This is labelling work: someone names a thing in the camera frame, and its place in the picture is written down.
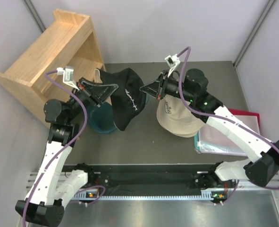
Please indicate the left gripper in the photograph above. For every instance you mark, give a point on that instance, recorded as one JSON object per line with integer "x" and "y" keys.
{"x": 96, "y": 93}

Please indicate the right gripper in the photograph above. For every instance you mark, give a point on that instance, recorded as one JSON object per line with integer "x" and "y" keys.
{"x": 152, "y": 88}

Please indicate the black hat tan brim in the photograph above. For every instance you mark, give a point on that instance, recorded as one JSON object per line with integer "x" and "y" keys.
{"x": 126, "y": 79}

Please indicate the beige smile logo bucket hat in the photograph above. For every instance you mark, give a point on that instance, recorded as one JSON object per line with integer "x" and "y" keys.
{"x": 172, "y": 111}

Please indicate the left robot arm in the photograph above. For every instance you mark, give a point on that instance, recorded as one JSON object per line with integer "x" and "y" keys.
{"x": 46, "y": 201}

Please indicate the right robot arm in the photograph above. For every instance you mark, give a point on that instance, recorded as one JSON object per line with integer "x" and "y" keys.
{"x": 262, "y": 161}

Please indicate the teal plastic basket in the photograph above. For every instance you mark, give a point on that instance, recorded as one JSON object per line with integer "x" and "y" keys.
{"x": 101, "y": 118}

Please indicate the wooden shelf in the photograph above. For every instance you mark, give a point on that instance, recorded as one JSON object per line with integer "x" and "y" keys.
{"x": 70, "y": 40}

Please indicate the teal plastic sheet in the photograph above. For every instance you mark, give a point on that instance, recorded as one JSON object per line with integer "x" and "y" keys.
{"x": 197, "y": 143}

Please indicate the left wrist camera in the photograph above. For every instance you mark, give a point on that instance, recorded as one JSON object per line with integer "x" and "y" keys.
{"x": 67, "y": 74}

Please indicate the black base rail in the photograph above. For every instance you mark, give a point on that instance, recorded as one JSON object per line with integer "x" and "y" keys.
{"x": 151, "y": 180}

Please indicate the grey cable duct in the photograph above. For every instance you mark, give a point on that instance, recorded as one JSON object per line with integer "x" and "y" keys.
{"x": 203, "y": 196}

